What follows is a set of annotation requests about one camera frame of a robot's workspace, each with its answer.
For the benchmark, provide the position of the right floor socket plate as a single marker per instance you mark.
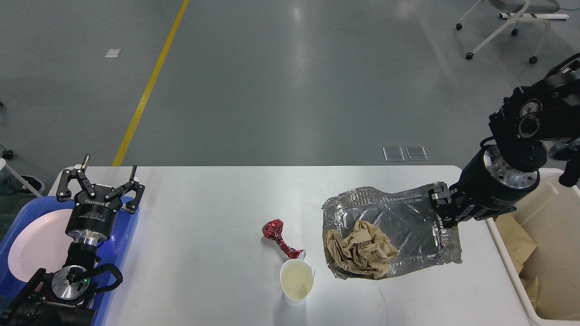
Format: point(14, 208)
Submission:
point(417, 153)

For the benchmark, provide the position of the pink plate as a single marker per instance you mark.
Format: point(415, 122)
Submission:
point(42, 244)

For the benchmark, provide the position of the red foil wrapper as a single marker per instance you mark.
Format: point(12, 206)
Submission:
point(273, 230)

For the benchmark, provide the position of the blue plastic tray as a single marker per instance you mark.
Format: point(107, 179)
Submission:
point(76, 295)

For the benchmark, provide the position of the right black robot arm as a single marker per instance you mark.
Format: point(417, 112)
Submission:
point(534, 124)

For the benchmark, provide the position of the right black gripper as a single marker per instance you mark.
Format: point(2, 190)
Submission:
point(487, 182)

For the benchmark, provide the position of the brown paper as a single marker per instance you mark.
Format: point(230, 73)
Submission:
point(366, 251)

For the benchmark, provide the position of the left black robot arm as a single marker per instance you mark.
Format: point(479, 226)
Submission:
point(74, 181)

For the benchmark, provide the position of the white office chair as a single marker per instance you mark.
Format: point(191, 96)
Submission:
point(519, 7)

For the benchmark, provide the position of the person's shoe and leg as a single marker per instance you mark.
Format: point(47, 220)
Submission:
point(11, 185)

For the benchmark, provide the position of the floor socket plate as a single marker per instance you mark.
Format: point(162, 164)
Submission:
point(417, 153)
point(393, 154)

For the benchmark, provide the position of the white bar behind chair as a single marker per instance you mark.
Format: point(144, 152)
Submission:
point(546, 16)

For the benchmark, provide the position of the left floor socket plate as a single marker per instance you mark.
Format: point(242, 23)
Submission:
point(393, 154)

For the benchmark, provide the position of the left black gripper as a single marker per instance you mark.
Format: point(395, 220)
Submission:
point(94, 217)

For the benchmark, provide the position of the cream cup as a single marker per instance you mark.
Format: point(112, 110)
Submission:
point(297, 279)

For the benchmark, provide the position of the aluminium foil tray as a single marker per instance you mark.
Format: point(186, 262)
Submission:
point(407, 218)

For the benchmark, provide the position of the brown paper bag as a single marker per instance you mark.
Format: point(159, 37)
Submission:
point(518, 243)

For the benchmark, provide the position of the white plastic bin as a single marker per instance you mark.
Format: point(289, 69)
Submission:
point(551, 216)

